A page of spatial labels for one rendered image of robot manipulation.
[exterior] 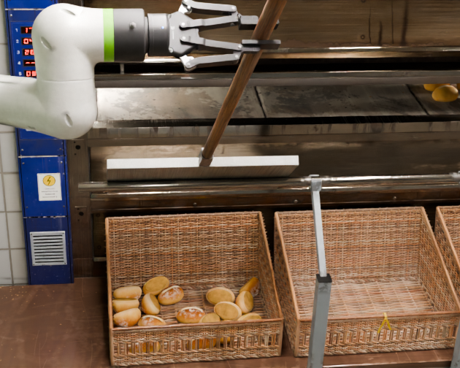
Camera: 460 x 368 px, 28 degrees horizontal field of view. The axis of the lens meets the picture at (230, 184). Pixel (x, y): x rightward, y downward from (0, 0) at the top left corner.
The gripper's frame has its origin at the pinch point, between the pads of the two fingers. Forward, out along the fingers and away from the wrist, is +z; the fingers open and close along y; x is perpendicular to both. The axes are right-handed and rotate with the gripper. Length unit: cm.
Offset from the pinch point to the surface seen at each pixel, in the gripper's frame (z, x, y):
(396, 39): 69, -120, -43
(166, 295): -6, -164, 33
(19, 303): -57, -173, 32
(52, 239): -45, -169, 11
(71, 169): -37, -154, -11
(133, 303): -18, -160, 35
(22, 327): -55, -163, 41
